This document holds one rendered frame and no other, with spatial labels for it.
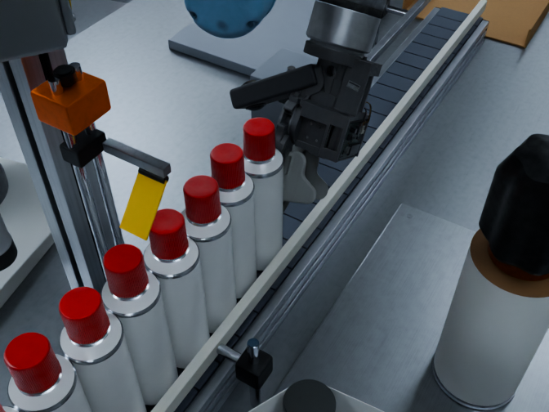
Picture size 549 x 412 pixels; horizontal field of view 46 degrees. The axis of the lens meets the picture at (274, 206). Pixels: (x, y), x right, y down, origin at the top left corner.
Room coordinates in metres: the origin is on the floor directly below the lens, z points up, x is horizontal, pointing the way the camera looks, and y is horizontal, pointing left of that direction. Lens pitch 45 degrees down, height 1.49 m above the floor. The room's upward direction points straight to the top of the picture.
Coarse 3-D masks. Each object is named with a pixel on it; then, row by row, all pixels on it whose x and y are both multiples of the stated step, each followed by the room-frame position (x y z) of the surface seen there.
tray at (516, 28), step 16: (416, 0) 1.29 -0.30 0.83; (432, 0) 1.29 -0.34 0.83; (448, 0) 1.29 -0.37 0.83; (464, 0) 1.29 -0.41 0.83; (496, 0) 1.29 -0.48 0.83; (512, 0) 1.29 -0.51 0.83; (528, 0) 1.29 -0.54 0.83; (544, 0) 1.29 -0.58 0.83; (416, 16) 1.22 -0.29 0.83; (480, 16) 1.21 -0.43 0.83; (496, 16) 1.21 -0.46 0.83; (512, 16) 1.21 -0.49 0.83; (528, 16) 1.21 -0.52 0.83; (544, 16) 1.21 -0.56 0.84; (496, 32) 1.15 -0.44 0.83; (512, 32) 1.15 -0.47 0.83; (528, 32) 1.15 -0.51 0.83
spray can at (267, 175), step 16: (256, 128) 0.52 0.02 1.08; (272, 128) 0.52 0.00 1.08; (256, 144) 0.51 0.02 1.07; (272, 144) 0.51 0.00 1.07; (256, 160) 0.50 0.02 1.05; (272, 160) 0.51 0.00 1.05; (256, 176) 0.50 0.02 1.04; (272, 176) 0.50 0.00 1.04; (256, 192) 0.50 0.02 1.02; (272, 192) 0.50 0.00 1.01; (256, 208) 0.50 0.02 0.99; (272, 208) 0.50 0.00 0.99; (256, 224) 0.50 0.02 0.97; (272, 224) 0.50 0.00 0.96; (256, 240) 0.50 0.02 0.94; (272, 240) 0.50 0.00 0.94; (272, 256) 0.50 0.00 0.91
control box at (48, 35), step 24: (0, 0) 0.32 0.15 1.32; (24, 0) 0.33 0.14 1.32; (48, 0) 0.33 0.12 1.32; (0, 24) 0.32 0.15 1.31; (24, 24) 0.33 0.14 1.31; (48, 24) 0.33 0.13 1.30; (72, 24) 0.34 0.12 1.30; (0, 48) 0.32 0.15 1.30; (24, 48) 0.32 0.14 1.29; (48, 48) 0.33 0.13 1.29
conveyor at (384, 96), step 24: (432, 24) 1.10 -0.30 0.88; (456, 24) 1.10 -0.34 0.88; (408, 48) 1.01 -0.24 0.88; (432, 48) 1.01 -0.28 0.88; (456, 48) 1.01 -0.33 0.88; (408, 72) 0.94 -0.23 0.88; (384, 96) 0.87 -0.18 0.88; (384, 144) 0.74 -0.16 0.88; (336, 168) 0.69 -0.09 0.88; (288, 216) 0.60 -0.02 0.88; (312, 240) 0.55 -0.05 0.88; (288, 264) 0.51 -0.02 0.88; (240, 336) 0.41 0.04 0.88; (216, 360) 0.38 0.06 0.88
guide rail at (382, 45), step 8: (424, 0) 1.03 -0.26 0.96; (416, 8) 1.00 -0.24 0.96; (408, 16) 0.98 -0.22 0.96; (400, 24) 0.95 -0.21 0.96; (408, 24) 0.97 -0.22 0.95; (392, 32) 0.93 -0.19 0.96; (400, 32) 0.94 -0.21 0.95; (384, 40) 0.90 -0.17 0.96; (392, 40) 0.92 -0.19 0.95; (376, 48) 0.88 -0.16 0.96; (384, 48) 0.89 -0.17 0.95; (368, 56) 0.85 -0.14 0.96; (376, 56) 0.86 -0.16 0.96
